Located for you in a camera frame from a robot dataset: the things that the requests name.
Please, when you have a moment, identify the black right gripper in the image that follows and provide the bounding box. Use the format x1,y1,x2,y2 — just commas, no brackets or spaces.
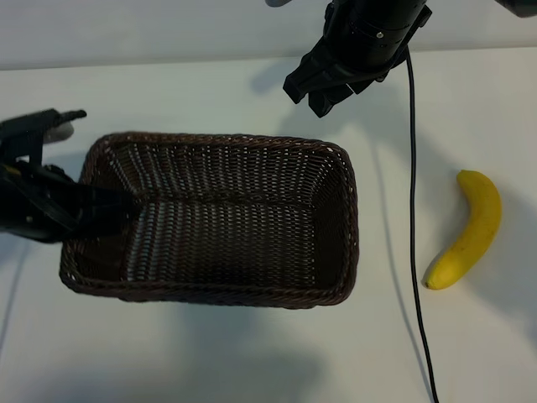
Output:
283,37,399,118

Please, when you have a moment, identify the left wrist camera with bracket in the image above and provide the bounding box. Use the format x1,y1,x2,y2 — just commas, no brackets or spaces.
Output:
0,107,88,169

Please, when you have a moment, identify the yellow banana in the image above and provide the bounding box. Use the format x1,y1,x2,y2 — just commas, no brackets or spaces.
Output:
422,169,503,290

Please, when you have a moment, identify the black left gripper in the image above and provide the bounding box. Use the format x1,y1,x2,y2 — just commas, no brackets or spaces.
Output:
0,161,143,243

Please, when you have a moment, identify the dark brown woven basket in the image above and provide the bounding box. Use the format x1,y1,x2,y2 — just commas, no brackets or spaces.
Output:
58,131,361,311

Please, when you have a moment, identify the thin black cable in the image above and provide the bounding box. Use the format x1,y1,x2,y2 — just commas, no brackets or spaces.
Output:
404,44,441,403

